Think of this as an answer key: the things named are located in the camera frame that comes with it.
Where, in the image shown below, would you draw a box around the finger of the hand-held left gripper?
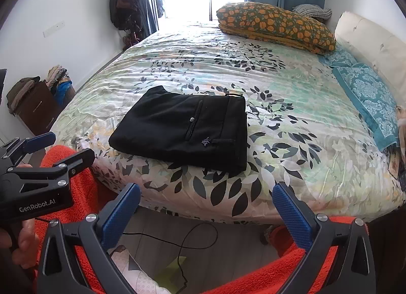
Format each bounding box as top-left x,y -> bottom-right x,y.
8,148 -> 96,194
6,132 -> 57,168

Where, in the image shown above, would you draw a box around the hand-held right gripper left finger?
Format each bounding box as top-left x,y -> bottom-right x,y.
37,182 -> 142,294

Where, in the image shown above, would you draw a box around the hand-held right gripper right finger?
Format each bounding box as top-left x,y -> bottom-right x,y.
272,182 -> 376,294

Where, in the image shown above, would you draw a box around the black pants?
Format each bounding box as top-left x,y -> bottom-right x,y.
108,85 -> 248,177

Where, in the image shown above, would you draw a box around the person's left hand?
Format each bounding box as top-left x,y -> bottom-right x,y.
9,219 -> 40,261

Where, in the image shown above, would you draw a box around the brown wooden cabinet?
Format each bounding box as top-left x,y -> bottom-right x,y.
14,80 -> 77,136

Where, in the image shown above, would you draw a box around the olive green clothes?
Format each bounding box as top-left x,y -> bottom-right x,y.
6,77 -> 36,114

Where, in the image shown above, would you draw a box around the pile of colourful clothes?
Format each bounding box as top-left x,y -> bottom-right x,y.
46,65 -> 73,104

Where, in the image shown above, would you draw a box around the white pink cushion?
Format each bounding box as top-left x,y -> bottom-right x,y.
111,245 -> 173,294

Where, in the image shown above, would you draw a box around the green paper sheet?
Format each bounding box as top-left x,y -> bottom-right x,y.
155,258 -> 188,285

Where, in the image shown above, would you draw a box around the leaf-print bedspread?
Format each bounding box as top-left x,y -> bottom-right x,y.
47,21 -> 406,226

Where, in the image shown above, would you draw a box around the large teal patterned pillow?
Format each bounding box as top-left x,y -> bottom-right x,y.
331,63 -> 402,150

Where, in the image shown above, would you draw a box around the small teal patterned pillow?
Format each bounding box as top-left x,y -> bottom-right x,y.
319,42 -> 359,68

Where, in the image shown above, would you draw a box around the orange patterned pillow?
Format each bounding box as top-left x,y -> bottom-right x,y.
216,2 -> 337,52

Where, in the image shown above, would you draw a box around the cream padded headboard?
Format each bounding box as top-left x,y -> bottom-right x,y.
334,11 -> 406,107

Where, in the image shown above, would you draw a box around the grey striped pillow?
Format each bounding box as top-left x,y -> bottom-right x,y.
292,4 -> 333,20

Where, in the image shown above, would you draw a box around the black cable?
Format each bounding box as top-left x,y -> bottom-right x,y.
122,222 -> 219,285

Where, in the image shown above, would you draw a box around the white wall strip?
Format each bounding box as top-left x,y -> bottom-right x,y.
43,21 -> 65,37

